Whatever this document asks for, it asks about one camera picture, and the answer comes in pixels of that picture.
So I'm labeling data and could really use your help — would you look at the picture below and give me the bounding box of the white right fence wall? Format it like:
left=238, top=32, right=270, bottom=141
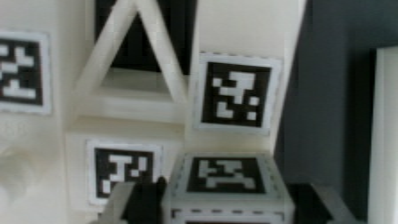
left=368, top=46, right=398, bottom=224

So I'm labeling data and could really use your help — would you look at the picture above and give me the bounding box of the white tagged leg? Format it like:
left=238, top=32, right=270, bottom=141
left=162, top=152, right=295, bottom=224

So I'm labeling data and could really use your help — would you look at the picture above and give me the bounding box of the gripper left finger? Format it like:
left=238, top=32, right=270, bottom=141
left=96, top=177, right=167, bottom=224

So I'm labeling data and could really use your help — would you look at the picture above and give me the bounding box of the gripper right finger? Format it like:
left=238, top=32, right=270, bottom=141
left=290, top=183, right=363, bottom=224

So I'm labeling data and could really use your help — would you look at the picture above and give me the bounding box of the white chair back part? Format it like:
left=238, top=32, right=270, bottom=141
left=0, top=0, right=308, bottom=224

